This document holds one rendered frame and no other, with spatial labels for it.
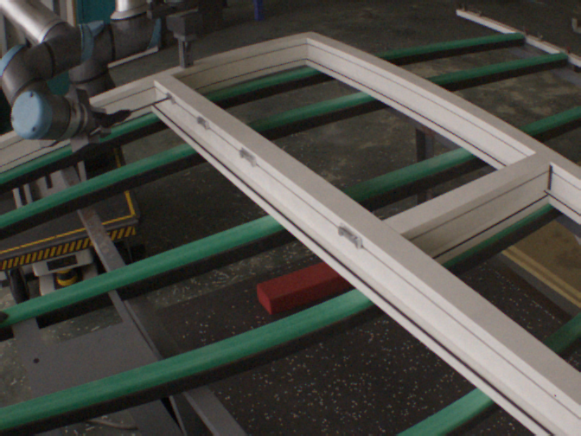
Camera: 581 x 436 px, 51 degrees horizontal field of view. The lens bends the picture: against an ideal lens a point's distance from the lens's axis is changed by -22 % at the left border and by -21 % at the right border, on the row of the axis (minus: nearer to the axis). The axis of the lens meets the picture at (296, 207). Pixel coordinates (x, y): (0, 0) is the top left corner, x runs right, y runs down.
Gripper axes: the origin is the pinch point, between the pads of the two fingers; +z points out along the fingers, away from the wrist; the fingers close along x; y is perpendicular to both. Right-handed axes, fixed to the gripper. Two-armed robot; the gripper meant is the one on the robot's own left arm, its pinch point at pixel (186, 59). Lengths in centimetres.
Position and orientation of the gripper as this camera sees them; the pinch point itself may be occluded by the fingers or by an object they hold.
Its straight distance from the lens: 171.8
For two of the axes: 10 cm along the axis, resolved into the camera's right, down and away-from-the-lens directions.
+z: 0.7, 8.6, 5.1
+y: 8.6, -3.1, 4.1
